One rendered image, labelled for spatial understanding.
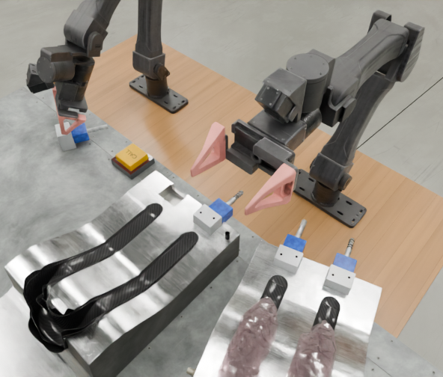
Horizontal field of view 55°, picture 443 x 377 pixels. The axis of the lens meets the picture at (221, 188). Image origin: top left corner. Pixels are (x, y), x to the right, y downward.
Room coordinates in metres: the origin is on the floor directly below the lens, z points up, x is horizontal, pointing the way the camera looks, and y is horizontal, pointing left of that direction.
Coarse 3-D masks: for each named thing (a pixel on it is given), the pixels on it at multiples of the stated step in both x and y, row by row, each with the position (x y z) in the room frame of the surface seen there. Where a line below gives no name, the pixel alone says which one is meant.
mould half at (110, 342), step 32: (128, 192) 0.59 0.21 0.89; (96, 224) 0.51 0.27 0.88; (160, 224) 0.51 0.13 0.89; (192, 224) 0.50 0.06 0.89; (224, 224) 0.50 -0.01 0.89; (32, 256) 0.40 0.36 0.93; (64, 256) 0.41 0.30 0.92; (128, 256) 0.43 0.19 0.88; (192, 256) 0.43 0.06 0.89; (224, 256) 0.45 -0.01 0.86; (64, 288) 0.34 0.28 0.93; (96, 288) 0.35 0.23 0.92; (160, 288) 0.36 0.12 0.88; (192, 288) 0.38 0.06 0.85; (0, 320) 0.31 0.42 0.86; (128, 320) 0.28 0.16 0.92; (160, 320) 0.31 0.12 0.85; (0, 352) 0.25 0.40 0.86; (32, 352) 0.25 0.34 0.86; (64, 352) 0.25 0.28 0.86; (96, 352) 0.23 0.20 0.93; (128, 352) 0.25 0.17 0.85
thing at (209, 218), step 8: (240, 192) 0.59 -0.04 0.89; (216, 200) 0.56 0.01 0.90; (232, 200) 0.56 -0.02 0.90; (200, 208) 0.53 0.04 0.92; (208, 208) 0.53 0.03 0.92; (216, 208) 0.54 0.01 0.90; (224, 208) 0.54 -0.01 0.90; (232, 208) 0.54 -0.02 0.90; (200, 216) 0.51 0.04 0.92; (208, 216) 0.51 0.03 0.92; (216, 216) 0.51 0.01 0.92; (224, 216) 0.52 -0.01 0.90; (200, 224) 0.50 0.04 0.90; (208, 224) 0.49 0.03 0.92; (216, 224) 0.49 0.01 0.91; (208, 232) 0.48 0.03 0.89
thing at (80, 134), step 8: (56, 128) 0.83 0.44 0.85; (64, 128) 0.83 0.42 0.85; (80, 128) 0.85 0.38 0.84; (96, 128) 0.86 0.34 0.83; (104, 128) 0.86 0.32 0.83; (64, 136) 0.81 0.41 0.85; (72, 136) 0.82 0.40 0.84; (80, 136) 0.82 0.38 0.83; (88, 136) 0.83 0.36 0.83; (64, 144) 0.80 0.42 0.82; (72, 144) 0.81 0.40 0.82
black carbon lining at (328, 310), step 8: (272, 280) 0.39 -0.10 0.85; (280, 280) 0.39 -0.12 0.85; (272, 288) 0.38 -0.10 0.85; (280, 288) 0.38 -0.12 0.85; (264, 296) 0.36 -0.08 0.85; (272, 296) 0.36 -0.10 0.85; (280, 296) 0.36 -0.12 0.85; (328, 296) 0.36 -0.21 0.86; (320, 304) 0.34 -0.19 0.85; (328, 304) 0.34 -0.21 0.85; (336, 304) 0.34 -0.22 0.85; (320, 312) 0.33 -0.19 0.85; (328, 312) 0.33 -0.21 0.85; (336, 312) 0.33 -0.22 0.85; (320, 320) 0.31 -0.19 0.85; (328, 320) 0.31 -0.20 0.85; (336, 320) 0.31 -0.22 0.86
